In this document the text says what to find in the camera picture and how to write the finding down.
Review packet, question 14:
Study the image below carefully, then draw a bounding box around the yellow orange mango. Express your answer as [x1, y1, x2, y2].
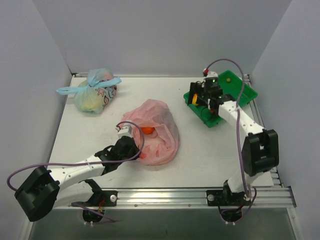
[191, 93, 199, 106]

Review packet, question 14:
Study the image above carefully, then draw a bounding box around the orange tangerine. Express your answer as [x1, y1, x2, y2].
[141, 127, 155, 135]

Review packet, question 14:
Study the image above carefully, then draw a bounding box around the pink plastic bag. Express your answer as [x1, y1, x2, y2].
[121, 99, 180, 166]

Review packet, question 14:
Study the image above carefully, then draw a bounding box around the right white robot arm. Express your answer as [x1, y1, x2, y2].
[187, 77, 279, 205]

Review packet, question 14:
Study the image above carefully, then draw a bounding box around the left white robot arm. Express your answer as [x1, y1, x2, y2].
[14, 136, 142, 222]

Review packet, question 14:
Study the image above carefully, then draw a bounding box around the blue tied plastic bag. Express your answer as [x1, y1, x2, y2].
[56, 68, 122, 114]

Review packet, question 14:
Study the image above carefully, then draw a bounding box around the green plastic tray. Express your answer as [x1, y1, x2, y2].
[183, 70, 258, 131]

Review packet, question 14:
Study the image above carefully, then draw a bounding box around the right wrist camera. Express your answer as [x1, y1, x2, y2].
[203, 69, 219, 80]

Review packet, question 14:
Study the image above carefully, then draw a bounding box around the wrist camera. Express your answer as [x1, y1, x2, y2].
[115, 123, 133, 139]
[203, 69, 219, 80]

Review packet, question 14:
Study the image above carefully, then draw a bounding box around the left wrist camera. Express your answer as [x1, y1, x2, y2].
[115, 123, 133, 139]

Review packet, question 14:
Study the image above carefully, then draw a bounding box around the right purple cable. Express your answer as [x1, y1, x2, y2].
[206, 58, 258, 223]

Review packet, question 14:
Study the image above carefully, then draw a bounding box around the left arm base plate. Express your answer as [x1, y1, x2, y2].
[71, 190, 118, 208]

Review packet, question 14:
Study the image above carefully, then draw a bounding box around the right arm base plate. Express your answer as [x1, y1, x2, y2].
[206, 189, 251, 207]

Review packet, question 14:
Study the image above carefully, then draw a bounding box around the aluminium front rail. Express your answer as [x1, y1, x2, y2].
[50, 182, 297, 210]

